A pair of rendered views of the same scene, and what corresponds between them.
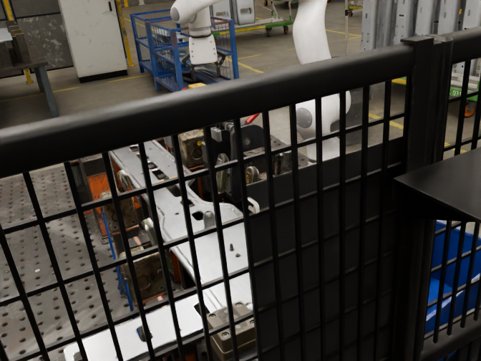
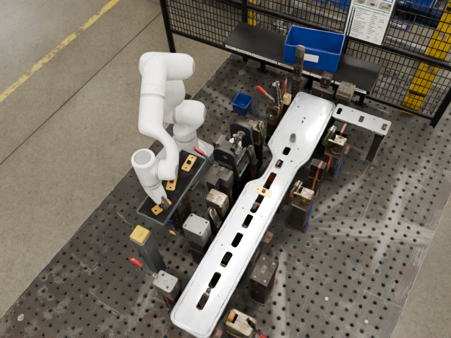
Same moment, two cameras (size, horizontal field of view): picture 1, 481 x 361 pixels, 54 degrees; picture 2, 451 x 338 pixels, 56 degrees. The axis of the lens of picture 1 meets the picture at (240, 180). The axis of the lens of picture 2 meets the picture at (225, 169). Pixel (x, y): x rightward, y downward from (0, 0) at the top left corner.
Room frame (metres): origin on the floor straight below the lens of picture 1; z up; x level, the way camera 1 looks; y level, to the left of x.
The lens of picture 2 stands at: (2.03, 0.97, 2.77)
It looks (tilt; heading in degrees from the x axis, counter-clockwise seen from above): 58 degrees down; 238
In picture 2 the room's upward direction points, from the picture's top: 5 degrees counter-clockwise
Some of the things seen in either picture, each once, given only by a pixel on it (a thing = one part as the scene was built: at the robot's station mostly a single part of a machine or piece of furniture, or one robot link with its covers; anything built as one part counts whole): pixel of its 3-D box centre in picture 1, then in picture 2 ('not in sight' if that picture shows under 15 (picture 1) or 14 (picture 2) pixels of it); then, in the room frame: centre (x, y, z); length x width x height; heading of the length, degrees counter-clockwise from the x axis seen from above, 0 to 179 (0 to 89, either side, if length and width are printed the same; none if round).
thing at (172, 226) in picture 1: (162, 181); (263, 196); (1.38, 0.25, 1.00); 1.38 x 0.22 x 0.02; 25
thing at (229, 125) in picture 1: (239, 190); (235, 165); (1.36, 0.01, 0.94); 0.18 x 0.13 x 0.49; 25
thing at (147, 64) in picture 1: (167, 44); not in sight; (7.63, 0.93, 0.48); 1.20 x 0.80 x 0.95; 20
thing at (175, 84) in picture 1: (191, 57); not in sight; (6.30, 0.48, 0.47); 1.20 x 0.80 x 0.95; 23
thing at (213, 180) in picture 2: not in sight; (215, 199); (1.54, 0.08, 0.90); 0.05 x 0.05 x 0.40; 25
